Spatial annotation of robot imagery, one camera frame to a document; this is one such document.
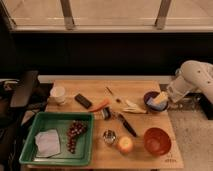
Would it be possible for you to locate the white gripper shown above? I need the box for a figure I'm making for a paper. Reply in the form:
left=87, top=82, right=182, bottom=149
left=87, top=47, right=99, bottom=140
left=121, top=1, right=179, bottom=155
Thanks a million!
left=166, top=76, right=194, bottom=103

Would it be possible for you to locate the small dark brush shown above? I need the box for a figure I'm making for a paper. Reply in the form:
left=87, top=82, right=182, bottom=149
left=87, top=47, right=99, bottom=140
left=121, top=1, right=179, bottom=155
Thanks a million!
left=101, top=107, right=112, bottom=120

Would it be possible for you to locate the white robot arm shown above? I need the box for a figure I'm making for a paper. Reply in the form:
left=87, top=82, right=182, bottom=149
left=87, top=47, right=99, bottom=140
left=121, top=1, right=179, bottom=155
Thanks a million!
left=167, top=60, right=213, bottom=103

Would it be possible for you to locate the yellow sponge block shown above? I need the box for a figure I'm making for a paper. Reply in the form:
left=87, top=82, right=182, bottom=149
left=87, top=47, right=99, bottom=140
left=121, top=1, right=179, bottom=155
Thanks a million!
left=153, top=92, right=168, bottom=104

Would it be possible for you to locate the dark blue bowl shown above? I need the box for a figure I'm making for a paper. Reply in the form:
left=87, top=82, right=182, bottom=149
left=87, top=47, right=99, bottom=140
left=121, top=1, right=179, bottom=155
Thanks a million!
left=144, top=91, right=168, bottom=112

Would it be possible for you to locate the peeled banana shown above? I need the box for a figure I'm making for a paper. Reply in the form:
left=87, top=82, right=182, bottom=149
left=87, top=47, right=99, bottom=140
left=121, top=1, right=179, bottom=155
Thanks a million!
left=122, top=100, right=147, bottom=114

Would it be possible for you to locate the orange red bowl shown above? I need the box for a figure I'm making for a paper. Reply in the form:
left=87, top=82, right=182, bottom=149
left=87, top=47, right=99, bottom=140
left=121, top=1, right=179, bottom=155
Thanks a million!
left=143, top=127, right=172, bottom=156

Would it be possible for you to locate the orange carrot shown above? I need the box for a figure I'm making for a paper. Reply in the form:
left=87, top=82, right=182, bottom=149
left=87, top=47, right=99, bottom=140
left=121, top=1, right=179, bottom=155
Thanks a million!
left=89, top=98, right=110, bottom=112

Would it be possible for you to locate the red yellow apple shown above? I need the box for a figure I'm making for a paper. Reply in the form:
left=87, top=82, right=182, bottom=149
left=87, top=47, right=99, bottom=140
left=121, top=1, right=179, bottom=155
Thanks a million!
left=117, top=136, right=133, bottom=154

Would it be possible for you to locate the small metal cup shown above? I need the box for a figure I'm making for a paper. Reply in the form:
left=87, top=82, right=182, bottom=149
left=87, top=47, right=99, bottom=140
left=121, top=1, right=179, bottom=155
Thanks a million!
left=103, top=130, right=116, bottom=145

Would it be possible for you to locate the black rectangular block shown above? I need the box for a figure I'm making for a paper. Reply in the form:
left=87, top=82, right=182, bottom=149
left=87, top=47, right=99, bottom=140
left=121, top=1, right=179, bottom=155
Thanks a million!
left=74, top=94, right=92, bottom=109

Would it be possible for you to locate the red grape bunch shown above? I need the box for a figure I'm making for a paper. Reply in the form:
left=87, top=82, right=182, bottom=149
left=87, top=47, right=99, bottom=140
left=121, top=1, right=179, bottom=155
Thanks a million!
left=67, top=120, right=88, bottom=154

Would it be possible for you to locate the white paper cup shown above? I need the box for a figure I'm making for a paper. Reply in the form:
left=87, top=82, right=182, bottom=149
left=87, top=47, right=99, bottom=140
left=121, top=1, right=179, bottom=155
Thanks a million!
left=50, top=86, right=66, bottom=105

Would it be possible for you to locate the green plastic tray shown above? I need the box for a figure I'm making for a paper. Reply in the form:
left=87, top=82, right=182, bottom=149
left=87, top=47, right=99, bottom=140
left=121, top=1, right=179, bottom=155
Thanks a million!
left=19, top=112, right=94, bottom=166

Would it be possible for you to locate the white folded cloth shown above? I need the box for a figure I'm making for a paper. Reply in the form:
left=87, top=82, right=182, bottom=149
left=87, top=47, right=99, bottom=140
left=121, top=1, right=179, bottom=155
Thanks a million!
left=35, top=129, right=60, bottom=157

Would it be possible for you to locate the black chair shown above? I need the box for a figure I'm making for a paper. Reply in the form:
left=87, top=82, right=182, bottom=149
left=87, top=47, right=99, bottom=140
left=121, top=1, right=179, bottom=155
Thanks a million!
left=0, top=70, right=39, bottom=109

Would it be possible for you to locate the black handled knife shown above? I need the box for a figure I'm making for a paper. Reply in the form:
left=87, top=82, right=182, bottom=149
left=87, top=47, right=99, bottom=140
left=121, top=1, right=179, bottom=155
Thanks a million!
left=118, top=114, right=137, bottom=137

